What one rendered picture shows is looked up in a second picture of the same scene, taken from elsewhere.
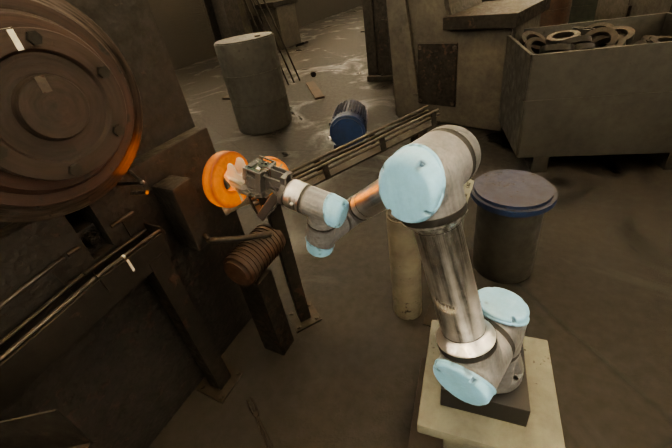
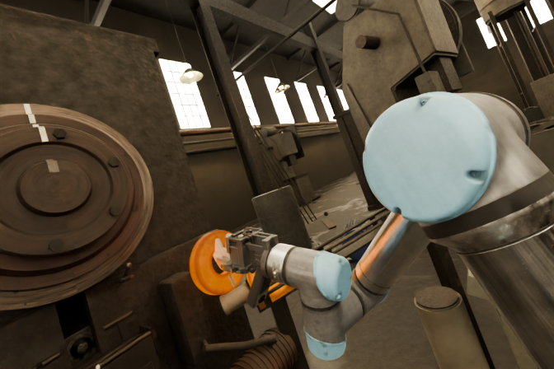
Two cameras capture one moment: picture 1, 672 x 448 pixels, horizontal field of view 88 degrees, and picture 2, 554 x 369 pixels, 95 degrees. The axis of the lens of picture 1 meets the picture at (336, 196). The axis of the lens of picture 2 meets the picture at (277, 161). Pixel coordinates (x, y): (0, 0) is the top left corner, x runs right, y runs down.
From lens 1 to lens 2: 36 cm
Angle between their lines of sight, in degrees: 37
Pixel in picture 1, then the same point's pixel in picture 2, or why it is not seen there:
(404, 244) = (457, 348)
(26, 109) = (26, 184)
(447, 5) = not seen: hidden behind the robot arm
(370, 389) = not seen: outside the picture
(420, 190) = (439, 138)
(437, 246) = (535, 269)
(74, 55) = (91, 148)
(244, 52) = (271, 199)
